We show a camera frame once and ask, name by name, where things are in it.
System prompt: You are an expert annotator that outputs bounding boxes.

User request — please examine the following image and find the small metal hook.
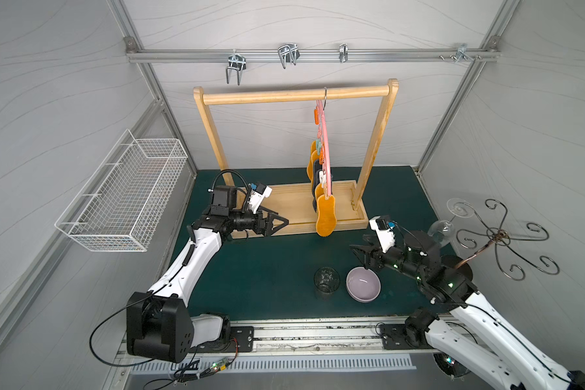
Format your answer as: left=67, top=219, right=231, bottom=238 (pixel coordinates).
left=339, top=43, right=349, bottom=63

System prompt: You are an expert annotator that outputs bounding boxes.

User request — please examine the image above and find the metal double hook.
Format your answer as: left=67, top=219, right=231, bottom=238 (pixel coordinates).
left=226, top=52, right=247, bottom=85

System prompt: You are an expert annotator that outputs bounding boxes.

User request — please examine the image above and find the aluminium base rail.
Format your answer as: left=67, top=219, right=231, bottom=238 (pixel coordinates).
left=193, top=315, right=434, bottom=355

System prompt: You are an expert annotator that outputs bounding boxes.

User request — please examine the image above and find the wooden clothes rack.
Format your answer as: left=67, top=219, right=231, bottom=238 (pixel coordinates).
left=193, top=79, right=399, bottom=235

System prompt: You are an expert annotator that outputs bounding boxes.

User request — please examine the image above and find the white wire basket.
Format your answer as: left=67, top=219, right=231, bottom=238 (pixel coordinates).
left=55, top=129, right=188, bottom=253

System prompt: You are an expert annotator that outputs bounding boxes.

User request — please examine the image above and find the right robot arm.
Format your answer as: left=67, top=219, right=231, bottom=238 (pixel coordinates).
left=349, top=228, right=585, bottom=389

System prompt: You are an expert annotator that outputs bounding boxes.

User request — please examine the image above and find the dark navy insole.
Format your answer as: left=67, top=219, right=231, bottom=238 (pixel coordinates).
left=312, top=160, right=323, bottom=211

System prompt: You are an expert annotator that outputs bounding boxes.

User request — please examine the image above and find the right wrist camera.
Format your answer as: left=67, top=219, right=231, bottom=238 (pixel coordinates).
left=369, top=216, right=396, bottom=254

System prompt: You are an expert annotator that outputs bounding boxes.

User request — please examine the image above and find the white vented strip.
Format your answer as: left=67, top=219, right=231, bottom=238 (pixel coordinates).
left=131, top=354, right=417, bottom=376

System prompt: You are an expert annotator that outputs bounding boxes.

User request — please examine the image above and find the purple bowl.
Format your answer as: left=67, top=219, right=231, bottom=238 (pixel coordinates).
left=345, top=266, right=381, bottom=303

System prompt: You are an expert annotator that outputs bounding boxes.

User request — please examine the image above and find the pink clip hanger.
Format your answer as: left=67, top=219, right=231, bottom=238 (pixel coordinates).
left=315, top=87, right=332, bottom=198

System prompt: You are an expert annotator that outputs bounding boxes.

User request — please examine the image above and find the yellow insole front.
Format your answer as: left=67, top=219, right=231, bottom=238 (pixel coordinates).
left=315, top=194, right=337, bottom=237

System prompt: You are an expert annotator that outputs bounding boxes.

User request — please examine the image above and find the metal glass holder stand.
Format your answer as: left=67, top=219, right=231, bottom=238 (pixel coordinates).
left=453, top=198, right=561, bottom=281

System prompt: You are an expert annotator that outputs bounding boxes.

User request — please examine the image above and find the yellow insole back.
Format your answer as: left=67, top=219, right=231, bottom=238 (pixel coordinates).
left=306, top=140, right=321, bottom=183

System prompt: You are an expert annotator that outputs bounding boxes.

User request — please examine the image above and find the aluminium top rail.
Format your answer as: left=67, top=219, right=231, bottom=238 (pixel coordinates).
left=126, top=45, right=501, bottom=66

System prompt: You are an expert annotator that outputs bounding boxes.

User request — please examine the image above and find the yellow insole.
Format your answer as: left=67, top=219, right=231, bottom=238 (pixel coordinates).
left=315, top=194, right=337, bottom=237
left=306, top=140, right=321, bottom=183
left=314, top=182, right=324, bottom=200

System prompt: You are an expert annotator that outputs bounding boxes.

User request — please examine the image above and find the metal corner hook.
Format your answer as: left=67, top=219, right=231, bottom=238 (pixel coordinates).
left=438, top=44, right=482, bottom=63

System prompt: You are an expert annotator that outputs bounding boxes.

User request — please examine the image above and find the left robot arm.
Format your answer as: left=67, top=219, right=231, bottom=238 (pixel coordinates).
left=126, top=206, right=289, bottom=362

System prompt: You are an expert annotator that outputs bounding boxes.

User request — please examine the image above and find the metal loop hook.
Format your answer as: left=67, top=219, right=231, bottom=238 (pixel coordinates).
left=277, top=43, right=300, bottom=69

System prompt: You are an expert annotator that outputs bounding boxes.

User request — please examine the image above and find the hanging wine glass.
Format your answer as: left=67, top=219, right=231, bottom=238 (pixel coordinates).
left=446, top=198, right=475, bottom=219

